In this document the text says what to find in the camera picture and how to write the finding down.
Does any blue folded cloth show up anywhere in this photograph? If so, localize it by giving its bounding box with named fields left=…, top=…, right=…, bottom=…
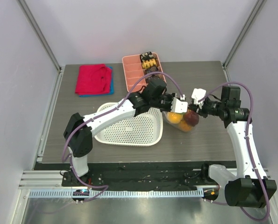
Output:
left=79, top=66, right=114, bottom=98

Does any pink divided organizer tray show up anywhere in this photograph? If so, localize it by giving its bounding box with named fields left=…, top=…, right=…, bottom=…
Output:
left=122, top=52, right=163, bottom=91

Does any yellow black rolled sock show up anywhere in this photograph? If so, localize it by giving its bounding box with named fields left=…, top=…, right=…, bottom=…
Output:
left=141, top=58, right=157, bottom=69

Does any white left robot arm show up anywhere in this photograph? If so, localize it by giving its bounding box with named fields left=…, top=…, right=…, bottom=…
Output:
left=64, top=78, right=178, bottom=186

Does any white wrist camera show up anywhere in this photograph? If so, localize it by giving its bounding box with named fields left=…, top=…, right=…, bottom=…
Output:
left=171, top=94, right=188, bottom=114
left=191, top=88, right=207, bottom=109

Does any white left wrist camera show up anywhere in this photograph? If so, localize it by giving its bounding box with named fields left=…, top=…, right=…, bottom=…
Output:
left=171, top=94, right=188, bottom=114

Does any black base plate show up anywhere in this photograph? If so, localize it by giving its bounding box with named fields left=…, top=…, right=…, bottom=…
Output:
left=60, top=161, right=217, bottom=191

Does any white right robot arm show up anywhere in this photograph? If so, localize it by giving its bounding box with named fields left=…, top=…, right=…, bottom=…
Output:
left=189, top=86, right=277, bottom=208

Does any white slotted cable duct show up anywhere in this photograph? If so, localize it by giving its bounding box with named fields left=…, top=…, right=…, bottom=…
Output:
left=29, top=189, right=204, bottom=198

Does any dark red apple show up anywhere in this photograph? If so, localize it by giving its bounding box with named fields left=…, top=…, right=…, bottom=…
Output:
left=183, top=110, right=199, bottom=126

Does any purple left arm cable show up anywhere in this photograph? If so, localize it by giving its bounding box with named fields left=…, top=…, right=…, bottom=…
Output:
left=61, top=71, right=186, bottom=202

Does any black patterned rolled sock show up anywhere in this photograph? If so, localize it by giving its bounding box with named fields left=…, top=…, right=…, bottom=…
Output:
left=145, top=75, right=159, bottom=84

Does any yellow orange peach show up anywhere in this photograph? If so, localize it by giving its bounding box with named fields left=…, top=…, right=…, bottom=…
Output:
left=166, top=112, right=183, bottom=124

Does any orange toy pineapple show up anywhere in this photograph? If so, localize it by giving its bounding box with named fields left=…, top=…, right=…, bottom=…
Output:
left=178, top=120, right=193, bottom=132

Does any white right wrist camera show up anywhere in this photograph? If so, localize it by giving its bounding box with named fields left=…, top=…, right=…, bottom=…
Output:
left=191, top=88, right=207, bottom=109

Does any dark brown rolled sock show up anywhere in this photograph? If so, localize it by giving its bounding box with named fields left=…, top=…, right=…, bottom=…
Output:
left=144, top=66, right=159, bottom=75

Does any magenta folded cloth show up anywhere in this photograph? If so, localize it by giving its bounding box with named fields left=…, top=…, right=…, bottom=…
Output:
left=74, top=63, right=113, bottom=96

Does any black floral rolled sock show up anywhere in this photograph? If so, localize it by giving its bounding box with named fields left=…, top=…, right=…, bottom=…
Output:
left=140, top=51, right=154, bottom=62

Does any clear polka dot zip bag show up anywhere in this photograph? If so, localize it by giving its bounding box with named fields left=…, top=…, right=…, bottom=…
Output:
left=163, top=109, right=200, bottom=133

